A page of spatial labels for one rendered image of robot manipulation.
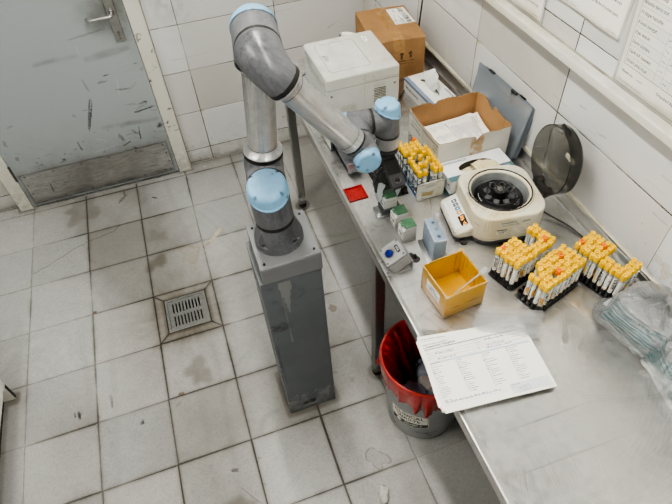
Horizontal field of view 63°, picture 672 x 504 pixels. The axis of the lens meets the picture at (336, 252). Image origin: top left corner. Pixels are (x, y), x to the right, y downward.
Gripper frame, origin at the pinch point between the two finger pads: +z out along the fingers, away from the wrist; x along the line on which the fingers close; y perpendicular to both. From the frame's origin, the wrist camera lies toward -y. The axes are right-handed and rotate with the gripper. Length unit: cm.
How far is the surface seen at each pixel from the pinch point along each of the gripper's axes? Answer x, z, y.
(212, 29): 29, 12, 170
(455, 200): -20.2, 0.8, -8.6
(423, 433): 2, 87, -45
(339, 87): 2.4, -20.1, 38.3
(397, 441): 11, 94, -42
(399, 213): -0.3, -0.6, -8.5
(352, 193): 7.9, 5.9, 12.8
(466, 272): -9.3, 1.7, -36.4
